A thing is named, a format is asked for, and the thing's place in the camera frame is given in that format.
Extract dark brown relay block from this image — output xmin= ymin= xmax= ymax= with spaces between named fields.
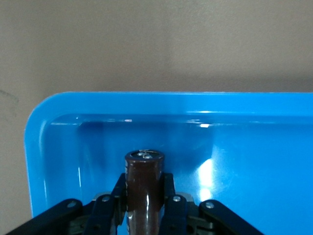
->
xmin=124 ymin=148 xmax=165 ymax=235

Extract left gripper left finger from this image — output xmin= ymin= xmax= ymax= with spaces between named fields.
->
xmin=6 ymin=172 xmax=128 ymax=235

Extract blue plastic tray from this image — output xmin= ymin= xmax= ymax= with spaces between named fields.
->
xmin=23 ymin=92 xmax=313 ymax=235

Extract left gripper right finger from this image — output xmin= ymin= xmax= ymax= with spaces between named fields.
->
xmin=158 ymin=172 xmax=266 ymax=235

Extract brown table mat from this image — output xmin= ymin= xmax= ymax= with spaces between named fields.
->
xmin=0 ymin=0 xmax=313 ymax=221

